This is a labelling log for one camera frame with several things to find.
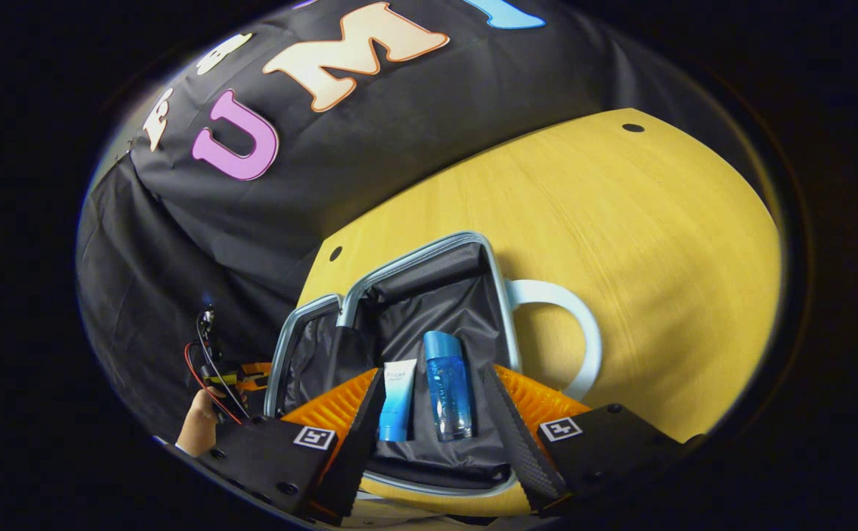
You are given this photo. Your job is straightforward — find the blue glass bottle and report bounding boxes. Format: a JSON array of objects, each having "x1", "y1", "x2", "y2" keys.
[{"x1": 422, "y1": 330, "x2": 474, "y2": 442}]

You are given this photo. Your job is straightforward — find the light blue suitcase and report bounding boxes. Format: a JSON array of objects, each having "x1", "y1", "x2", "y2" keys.
[{"x1": 263, "y1": 231, "x2": 603, "y2": 499}]

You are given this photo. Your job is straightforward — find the white and blue tube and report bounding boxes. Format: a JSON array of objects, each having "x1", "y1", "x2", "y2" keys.
[{"x1": 378, "y1": 359, "x2": 418, "y2": 443}]

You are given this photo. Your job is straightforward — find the red cable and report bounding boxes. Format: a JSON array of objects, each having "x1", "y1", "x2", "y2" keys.
[{"x1": 184, "y1": 343, "x2": 242, "y2": 425}]

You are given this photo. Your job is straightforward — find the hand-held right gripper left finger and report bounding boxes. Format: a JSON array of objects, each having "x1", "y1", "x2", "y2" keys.
[{"x1": 204, "y1": 367, "x2": 387, "y2": 526}]

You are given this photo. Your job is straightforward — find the black cable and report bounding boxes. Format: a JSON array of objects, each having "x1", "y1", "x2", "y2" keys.
[{"x1": 197, "y1": 310, "x2": 253, "y2": 421}]

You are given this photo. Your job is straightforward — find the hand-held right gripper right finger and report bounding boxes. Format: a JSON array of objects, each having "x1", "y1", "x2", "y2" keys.
[{"x1": 482, "y1": 363, "x2": 695, "y2": 516}]

